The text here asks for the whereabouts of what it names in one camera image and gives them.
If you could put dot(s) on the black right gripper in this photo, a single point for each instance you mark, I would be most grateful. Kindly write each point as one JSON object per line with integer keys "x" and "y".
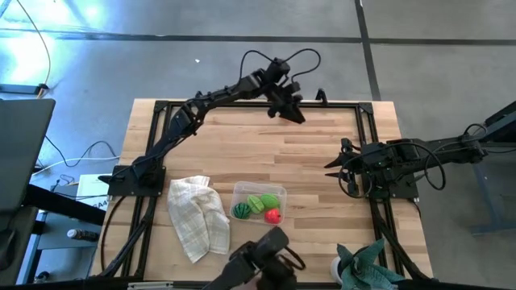
{"x": 367, "y": 163}

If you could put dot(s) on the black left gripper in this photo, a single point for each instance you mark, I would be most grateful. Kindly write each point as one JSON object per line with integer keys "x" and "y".
{"x": 284, "y": 94}

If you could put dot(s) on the smooth green toy fruit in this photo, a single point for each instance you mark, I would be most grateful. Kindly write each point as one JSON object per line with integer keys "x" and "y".
{"x": 270, "y": 201}

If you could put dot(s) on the clear plastic container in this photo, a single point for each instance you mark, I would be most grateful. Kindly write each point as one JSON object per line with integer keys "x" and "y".
{"x": 242, "y": 189}

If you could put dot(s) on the light green toy cabbage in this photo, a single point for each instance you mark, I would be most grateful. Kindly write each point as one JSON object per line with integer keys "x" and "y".
{"x": 255, "y": 204}

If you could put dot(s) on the striped toy watermelon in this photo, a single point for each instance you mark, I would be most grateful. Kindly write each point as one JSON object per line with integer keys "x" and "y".
{"x": 242, "y": 211}

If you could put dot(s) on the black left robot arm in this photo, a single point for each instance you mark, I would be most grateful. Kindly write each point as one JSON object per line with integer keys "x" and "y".
{"x": 209, "y": 96}

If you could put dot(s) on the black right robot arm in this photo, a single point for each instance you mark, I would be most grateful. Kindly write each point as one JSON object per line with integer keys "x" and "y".
{"x": 443, "y": 147}

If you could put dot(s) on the white plant pot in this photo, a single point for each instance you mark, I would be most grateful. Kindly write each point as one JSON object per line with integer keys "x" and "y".
{"x": 334, "y": 270}

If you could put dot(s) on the green fabric plant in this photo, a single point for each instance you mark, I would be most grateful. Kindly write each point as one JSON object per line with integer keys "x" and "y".
{"x": 363, "y": 270}

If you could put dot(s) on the white checked cloth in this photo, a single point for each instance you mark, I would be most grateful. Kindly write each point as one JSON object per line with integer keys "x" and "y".
{"x": 197, "y": 217}

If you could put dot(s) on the table with grey-blue legs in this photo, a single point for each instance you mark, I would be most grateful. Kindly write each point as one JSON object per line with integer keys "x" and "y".
{"x": 479, "y": 193}

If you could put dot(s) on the white paper sheet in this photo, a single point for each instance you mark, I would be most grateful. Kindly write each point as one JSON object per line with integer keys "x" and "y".
{"x": 94, "y": 189}

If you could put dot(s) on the dark bottle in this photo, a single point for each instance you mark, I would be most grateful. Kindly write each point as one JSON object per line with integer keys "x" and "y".
{"x": 82, "y": 234}

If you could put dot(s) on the grey monitor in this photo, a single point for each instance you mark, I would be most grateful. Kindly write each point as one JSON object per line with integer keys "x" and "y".
{"x": 24, "y": 153}

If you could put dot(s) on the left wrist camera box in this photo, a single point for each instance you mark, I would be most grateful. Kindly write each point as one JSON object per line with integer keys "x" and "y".
{"x": 277, "y": 70}

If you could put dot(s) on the black metal table frame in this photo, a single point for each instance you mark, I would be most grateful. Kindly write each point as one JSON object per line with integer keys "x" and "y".
{"x": 334, "y": 104}

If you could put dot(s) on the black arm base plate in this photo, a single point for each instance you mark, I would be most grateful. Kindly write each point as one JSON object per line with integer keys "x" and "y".
{"x": 121, "y": 187}
{"x": 407, "y": 192}

